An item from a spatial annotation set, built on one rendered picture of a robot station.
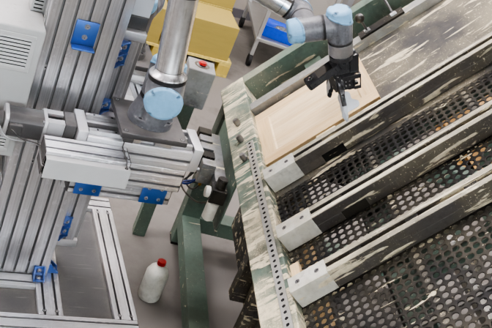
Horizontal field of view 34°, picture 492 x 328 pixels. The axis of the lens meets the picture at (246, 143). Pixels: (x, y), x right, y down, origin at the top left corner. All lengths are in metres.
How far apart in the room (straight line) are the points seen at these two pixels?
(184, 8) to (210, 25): 3.35
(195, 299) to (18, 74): 1.28
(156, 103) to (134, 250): 1.51
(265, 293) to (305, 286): 0.16
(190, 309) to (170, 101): 1.18
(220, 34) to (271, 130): 2.61
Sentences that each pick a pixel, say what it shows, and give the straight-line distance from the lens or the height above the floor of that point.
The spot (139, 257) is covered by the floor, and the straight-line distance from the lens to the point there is 3.76.
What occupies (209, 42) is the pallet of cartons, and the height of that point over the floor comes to 0.24.
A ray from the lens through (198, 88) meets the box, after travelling 3.43.
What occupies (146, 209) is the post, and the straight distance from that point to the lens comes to 3.79.
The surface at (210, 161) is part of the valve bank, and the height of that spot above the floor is 0.76.
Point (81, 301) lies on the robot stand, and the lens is 3.12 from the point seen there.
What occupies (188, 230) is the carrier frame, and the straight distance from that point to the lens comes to 3.72.
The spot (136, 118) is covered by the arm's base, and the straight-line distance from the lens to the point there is 2.57.
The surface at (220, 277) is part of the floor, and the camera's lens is 3.83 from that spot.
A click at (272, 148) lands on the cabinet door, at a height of 0.93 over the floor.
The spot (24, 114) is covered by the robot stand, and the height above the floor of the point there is 0.99.
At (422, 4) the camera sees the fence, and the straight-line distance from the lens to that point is 3.26.
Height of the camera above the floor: 2.26
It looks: 27 degrees down
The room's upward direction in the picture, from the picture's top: 23 degrees clockwise
